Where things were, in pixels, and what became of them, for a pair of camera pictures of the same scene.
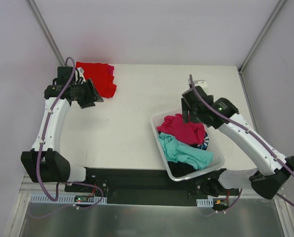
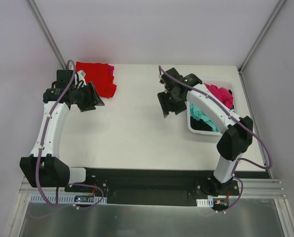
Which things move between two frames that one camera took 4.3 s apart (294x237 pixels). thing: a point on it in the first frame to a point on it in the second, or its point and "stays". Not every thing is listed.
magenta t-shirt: x=185 y=133 to x=223 y=94
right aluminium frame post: x=279 y=4 stays
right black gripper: x=189 y=108 to x=170 y=103
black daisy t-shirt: x=178 y=169 to x=199 y=124
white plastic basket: x=213 y=147 to x=232 y=84
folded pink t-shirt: x=111 y=68 stays
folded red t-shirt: x=101 y=76 stays
